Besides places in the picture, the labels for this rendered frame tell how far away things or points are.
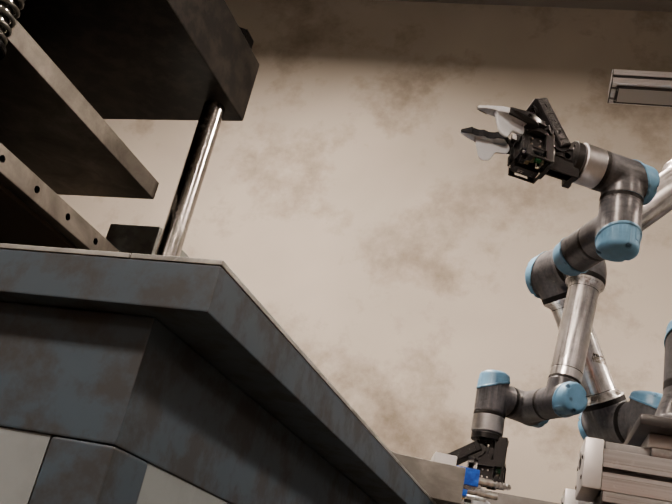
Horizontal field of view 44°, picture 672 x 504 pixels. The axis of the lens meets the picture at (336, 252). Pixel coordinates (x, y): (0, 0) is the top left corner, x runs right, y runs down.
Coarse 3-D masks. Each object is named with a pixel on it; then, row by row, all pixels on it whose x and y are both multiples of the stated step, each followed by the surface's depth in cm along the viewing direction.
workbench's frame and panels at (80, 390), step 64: (0, 256) 61; (64, 256) 60; (0, 320) 61; (64, 320) 59; (128, 320) 58; (192, 320) 57; (256, 320) 62; (0, 384) 58; (64, 384) 57; (128, 384) 56; (192, 384) 63; (256, 384) 69; (320, 384) 76; (0, 448) 56; (64, 448) 55; (128, 448) 55; (192, 448) 64; (256, 448) 75; (320, 448) 88
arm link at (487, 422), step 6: (474, 414) 196; (480, 414) 195; (486, 414) 194; (492, 414) 194; (474, 420) 195; (480, 420) 194; (486, 420) 193; (492, 420) 193; (498, 420) 194; (504, 420) 196; (474, 426) 195; (480, 426) 193; (486, 426) 193; (492, 426) 193; (498, 426) 193; (492, 432) 193; (498, 432) 193
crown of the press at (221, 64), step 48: (48, 0) 201; (96, 0) 197; (144, 0) 193; (192, 0) 202; (48, 48) 220; (96, 48) 215; (144, 48) 211; (192, 48) 206; (240, 48) 228; (96, 96) 237; (144, 96) 231; (192, 96) 226; (240, 96) 230
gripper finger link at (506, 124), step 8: (488, 112) 145; (496, 112) 144; (504, 112) 144; (496, 120) 144; (504, 120) 145; (512, 120) 146; (520, 120) 145; (504, 128) 144; (512, 128) 145; (520, 128) 146; (504, 136) 143
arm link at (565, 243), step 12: (660, 180) 167; (660, 192) 165; (648, 204) 163; (660, 204) 164; (648, 216) 163; (660, 216) 166; (564, 240) 160; (576, 240) 155; (564, 252) 159; (576, 252) 155; (564, 264) 160; (576, 264) 158; (588, 264) 156
